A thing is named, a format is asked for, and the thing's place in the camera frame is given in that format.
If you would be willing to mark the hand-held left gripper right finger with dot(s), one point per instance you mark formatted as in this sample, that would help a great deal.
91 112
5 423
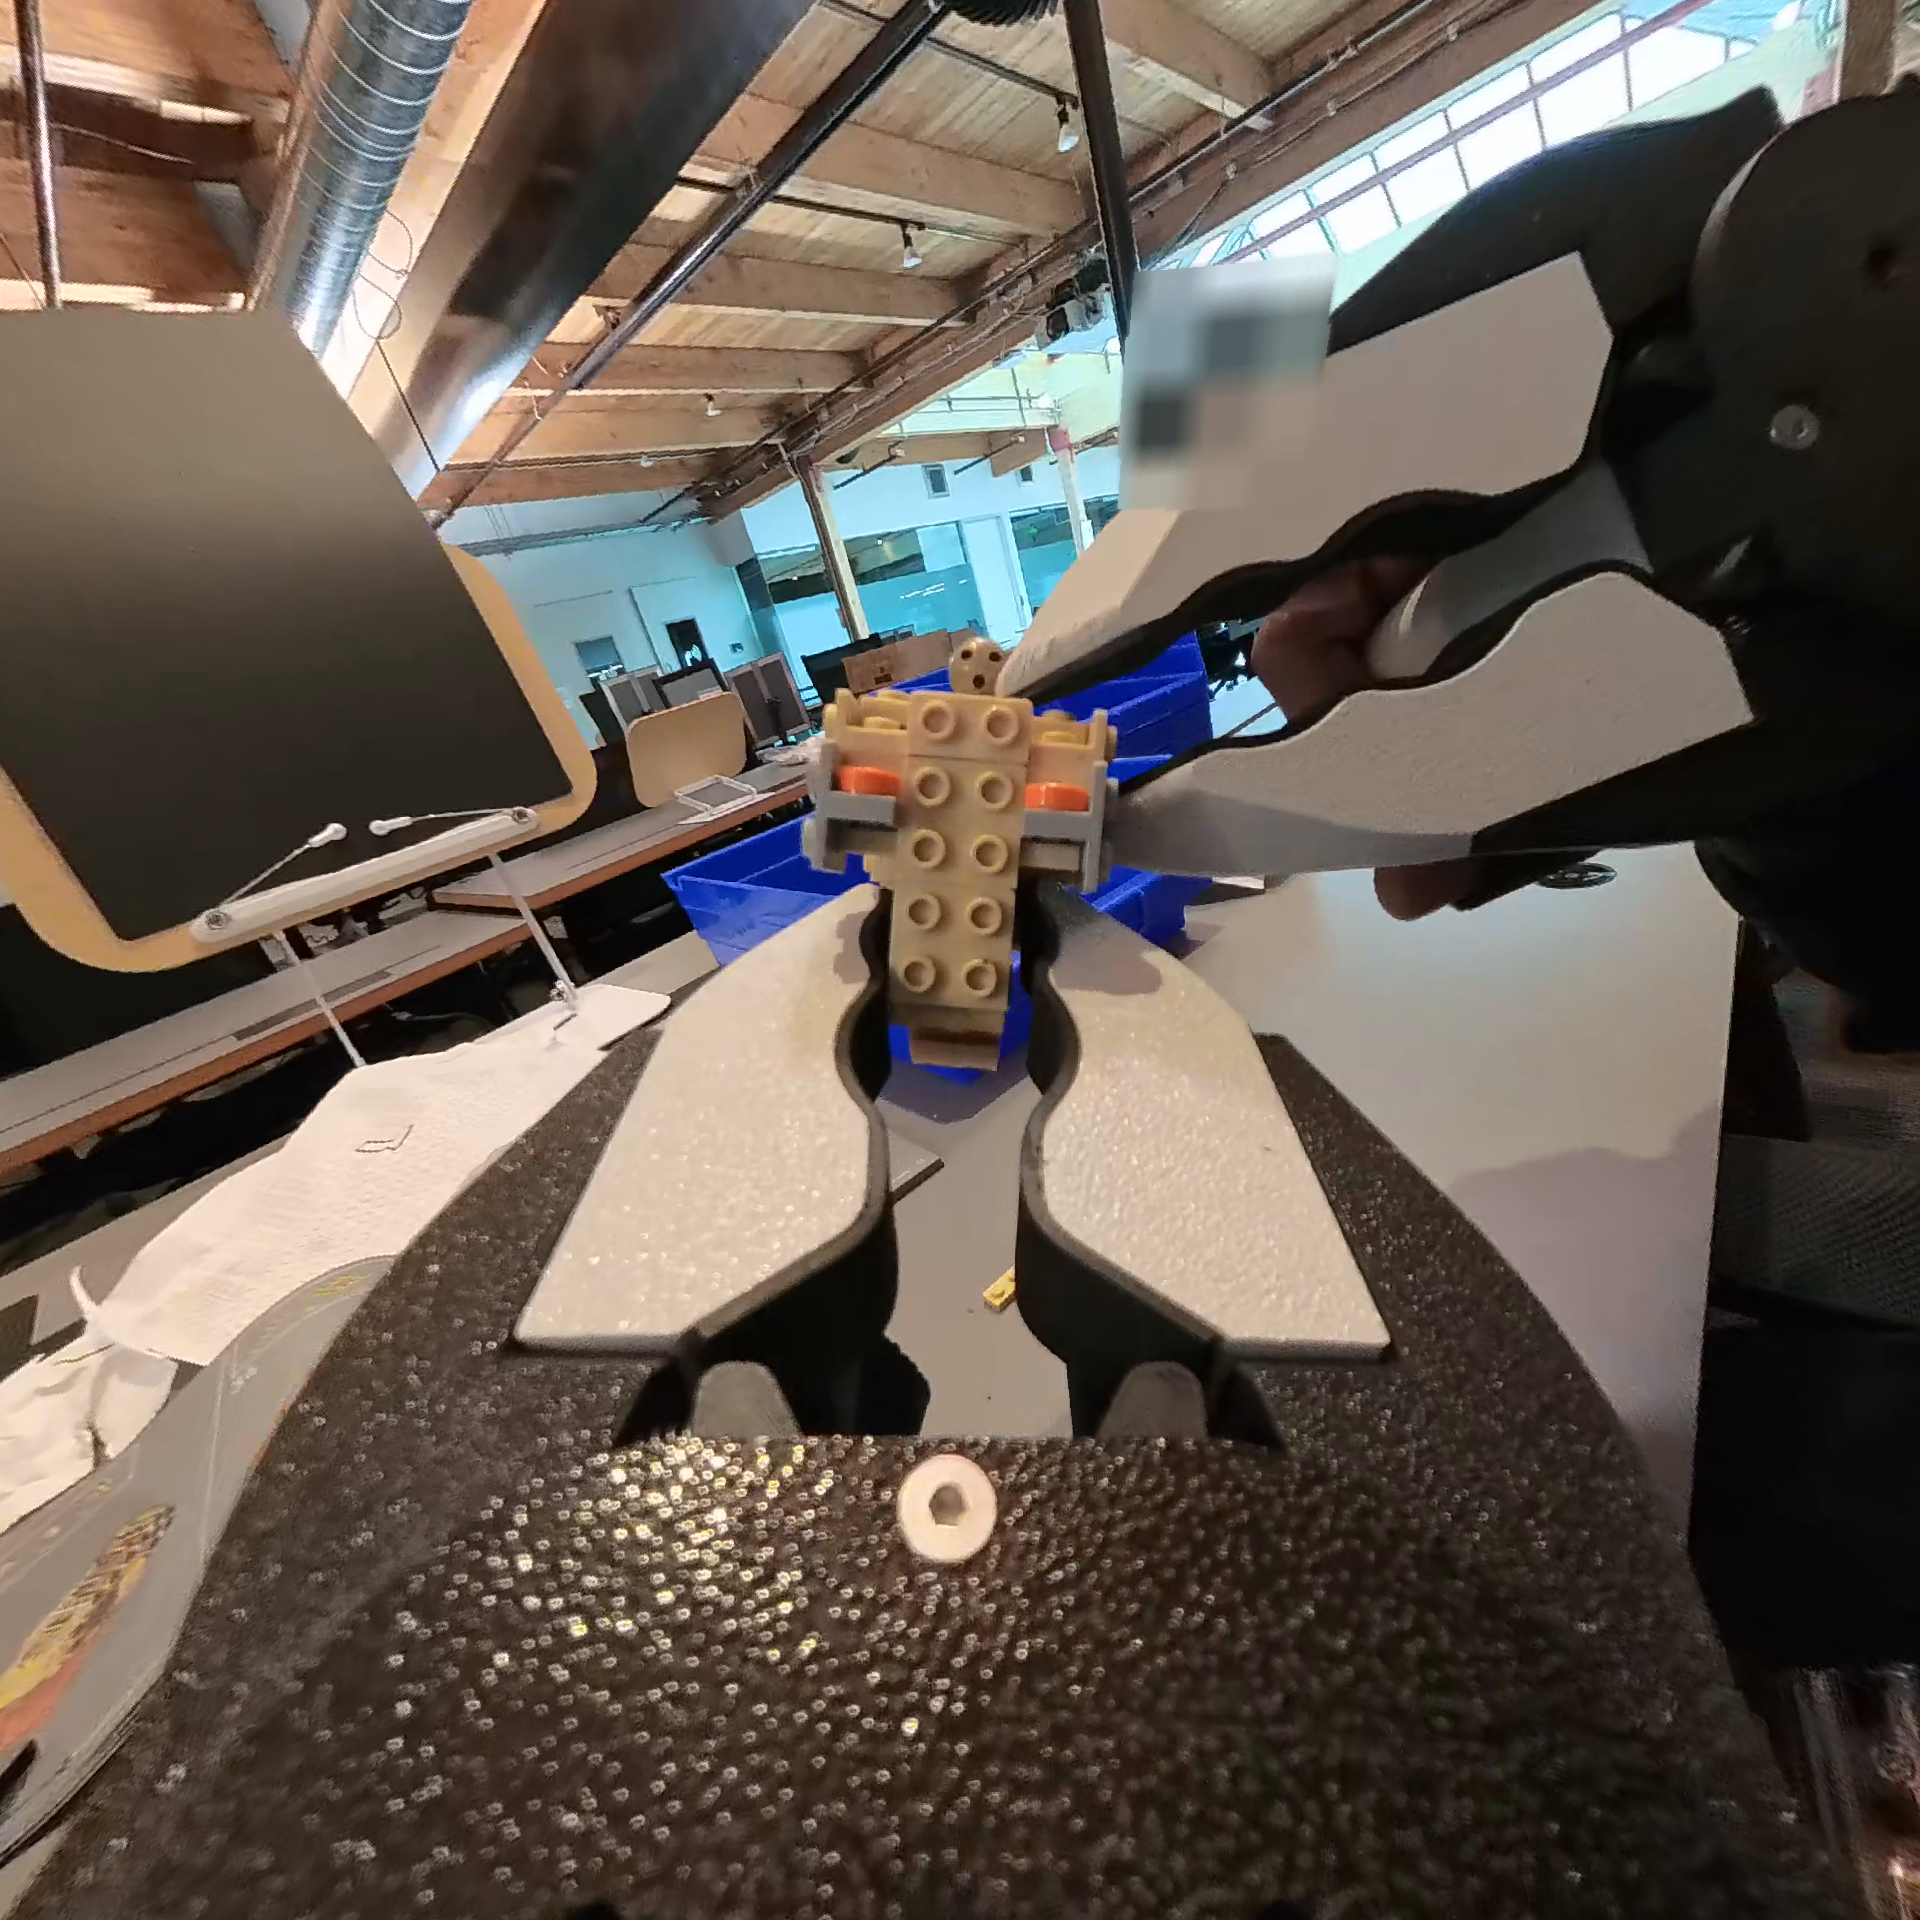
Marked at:
1201 1187

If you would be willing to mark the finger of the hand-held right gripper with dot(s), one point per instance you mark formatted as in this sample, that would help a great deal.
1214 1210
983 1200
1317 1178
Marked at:
1471 766
1441 421

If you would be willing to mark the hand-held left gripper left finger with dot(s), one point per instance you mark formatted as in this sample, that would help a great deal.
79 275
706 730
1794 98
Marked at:
720 1187

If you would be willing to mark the tan brick model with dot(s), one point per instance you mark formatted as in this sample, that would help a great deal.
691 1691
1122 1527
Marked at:
960 843

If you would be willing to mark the grey desk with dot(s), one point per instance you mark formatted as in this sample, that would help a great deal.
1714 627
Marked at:
1501 1053

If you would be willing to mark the person's right hand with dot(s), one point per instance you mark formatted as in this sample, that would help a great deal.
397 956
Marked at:
1321 645

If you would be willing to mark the blue plastic bin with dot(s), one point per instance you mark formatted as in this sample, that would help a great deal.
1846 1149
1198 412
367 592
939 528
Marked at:
1155 707
1141 909
758 892

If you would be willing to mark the white dotted paper sheet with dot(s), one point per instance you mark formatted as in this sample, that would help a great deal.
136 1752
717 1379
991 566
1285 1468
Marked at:
331 1187

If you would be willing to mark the black pole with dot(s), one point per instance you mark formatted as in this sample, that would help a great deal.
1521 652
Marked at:
1096 151

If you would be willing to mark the long wooden table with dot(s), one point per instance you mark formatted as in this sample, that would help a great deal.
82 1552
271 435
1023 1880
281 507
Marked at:
301 1007

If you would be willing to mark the grey instruction booklet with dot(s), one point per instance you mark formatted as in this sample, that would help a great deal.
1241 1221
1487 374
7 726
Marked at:
121 1562

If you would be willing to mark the flattened white paper bags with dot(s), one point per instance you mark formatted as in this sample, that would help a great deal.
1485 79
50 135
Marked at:
46 1427

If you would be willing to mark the black tablet on white stand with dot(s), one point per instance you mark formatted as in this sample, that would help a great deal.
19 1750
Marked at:
271 603

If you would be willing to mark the silver ceiling duct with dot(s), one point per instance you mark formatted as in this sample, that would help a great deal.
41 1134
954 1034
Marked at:
361 151

